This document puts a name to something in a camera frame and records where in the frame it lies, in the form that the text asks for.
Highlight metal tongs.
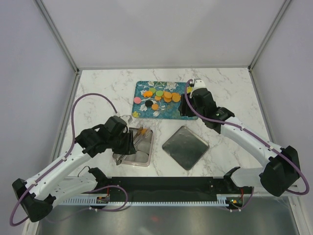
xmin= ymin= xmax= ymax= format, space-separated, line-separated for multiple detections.
xmin=115 ymin=127 xmax=151 ymax=165

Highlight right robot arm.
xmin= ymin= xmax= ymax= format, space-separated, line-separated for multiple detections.
xmin=179 ymin=88 xmax=300 ymax=197

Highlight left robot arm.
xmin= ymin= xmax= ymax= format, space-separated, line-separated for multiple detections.
xmin=12 ymin=115 xmax=135 ymax=222

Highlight square cookie tin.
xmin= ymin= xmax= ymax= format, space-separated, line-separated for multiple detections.
xmin=112 ymin=130 xmax=154 ymax=167

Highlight orange cookie stack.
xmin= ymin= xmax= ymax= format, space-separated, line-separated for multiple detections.
xmin=163 ymin=92 xmax=180 ymax=103

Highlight teal floral tray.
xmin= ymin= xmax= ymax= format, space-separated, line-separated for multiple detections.
xmin=132 ymin=81 xmax=198 ymax=120

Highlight green cookie right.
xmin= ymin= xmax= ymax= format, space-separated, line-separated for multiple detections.
xmin=156 ymin=90 xmax=163 ymax=97

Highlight green cookie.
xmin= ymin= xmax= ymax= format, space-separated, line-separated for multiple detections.
xmin=156 ymin=90 xmax=163 ymax=97
xmin=149 ymin=88 xmax=156 ymax=94

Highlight square metal tin lid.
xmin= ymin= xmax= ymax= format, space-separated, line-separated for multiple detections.
xmin=162 ymin=126 xmax=209 ymax=171

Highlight black cookie left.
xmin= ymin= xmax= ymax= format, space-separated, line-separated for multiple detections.
xmin=145 ymin=100 xmax=152 ymax=107

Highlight green cookie left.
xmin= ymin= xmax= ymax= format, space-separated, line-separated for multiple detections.
xmin=149 ymin=88 xmax=156 ymax=94

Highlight orange flower cookie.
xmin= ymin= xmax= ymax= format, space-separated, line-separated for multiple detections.
xmin=143 ymin=91 xmax=153 ymax=98

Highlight pink cookie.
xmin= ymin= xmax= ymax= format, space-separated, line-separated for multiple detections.
xmin=134 ymin=97 xmax=142 ymax=104

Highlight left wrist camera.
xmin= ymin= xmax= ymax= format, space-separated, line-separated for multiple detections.
xmin=120 ymin=115 xmax=133 ymax=125

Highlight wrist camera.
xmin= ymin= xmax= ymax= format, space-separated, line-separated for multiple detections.
xmin=120 ymin=115 xmax=133 ymax=125
xmin=189 ymin=78 xmax=206 ymax=94

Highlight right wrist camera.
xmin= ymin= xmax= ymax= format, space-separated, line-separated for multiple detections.
xmin=189 ymin=78 xmax=206 ymax=94

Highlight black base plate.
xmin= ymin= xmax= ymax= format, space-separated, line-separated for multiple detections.
xmin=96 ymin=177 xmax=252 ymax=202

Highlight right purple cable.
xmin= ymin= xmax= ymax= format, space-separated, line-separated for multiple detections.
xmin=184 ymin=78 xmax=310 ymax=195

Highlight purple cable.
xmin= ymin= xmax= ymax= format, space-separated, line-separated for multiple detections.
xmin=9 ymin=93 xmax=119 ymax=226
xmin=184 ymin=78 xmax=310 ymax=195

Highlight white cable duct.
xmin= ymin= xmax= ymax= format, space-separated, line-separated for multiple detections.
xmin=61 ymin=195 xmax=242 ymax=207

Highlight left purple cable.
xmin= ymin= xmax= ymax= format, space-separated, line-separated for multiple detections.
xmin=9 ymin=93 xmax=119 ymax=226

